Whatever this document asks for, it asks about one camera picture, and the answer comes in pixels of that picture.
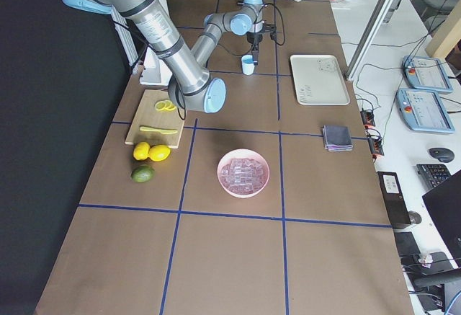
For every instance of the pink bowl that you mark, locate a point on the pink bowl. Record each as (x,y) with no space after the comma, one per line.
(242,153)

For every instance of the blue teach pendant near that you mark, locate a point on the blue teach pendant near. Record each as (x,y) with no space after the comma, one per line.
(423,111)

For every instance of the yellow plastic knife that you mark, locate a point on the yellow plastic knife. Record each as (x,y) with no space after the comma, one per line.
(163,131)

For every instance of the blue teach pendant far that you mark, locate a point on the blue teach pendant far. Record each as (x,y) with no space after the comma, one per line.
(426,73)

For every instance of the blue teach pendant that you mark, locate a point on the blue teach pendant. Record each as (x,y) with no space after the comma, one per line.
(426,73)
(423,111)

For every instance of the black box device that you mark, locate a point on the black box device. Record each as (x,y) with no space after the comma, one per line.
(393,199)

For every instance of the red power strip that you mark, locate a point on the red power strip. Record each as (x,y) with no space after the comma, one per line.
(374,137)

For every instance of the lemon slices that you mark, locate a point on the lemon slices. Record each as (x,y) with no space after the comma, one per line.
(164,106)

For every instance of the wooden cutting board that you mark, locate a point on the wooden cutting board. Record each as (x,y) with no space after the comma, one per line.
(148,116)

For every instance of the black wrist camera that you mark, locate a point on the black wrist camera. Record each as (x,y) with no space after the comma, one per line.
(271,30)

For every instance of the light blue cup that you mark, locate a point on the light blue cup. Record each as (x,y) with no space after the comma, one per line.
(247,64)

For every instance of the aluminium frame post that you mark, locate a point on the aluminium frame post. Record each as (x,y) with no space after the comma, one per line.
(369,34)

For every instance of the black computer mouse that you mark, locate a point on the black computer mouse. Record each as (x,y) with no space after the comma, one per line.
(441,154)

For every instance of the clear ice cubes pile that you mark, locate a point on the clear ice cubes pile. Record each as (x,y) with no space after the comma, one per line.
(243,176)

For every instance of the green avocado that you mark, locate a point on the green avocado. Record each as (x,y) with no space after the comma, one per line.
(142,173)

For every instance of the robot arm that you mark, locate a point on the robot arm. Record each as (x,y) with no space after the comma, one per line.
(247,21)
(192,86)

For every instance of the black monitor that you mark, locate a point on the black monitor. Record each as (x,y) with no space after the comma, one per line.
(443,206)

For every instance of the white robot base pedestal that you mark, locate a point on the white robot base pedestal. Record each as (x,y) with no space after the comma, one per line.
(151,66)

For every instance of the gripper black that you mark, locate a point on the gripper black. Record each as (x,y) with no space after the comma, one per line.
(253,37)

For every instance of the black keyboard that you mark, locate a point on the black keyboard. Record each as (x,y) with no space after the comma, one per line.
(433,174)

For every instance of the cream bear tray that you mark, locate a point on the cream bear tray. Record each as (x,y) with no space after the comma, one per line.
(318,80)

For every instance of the folded grey cloth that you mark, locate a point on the folded grey cloth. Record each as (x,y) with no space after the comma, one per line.
(337,138)

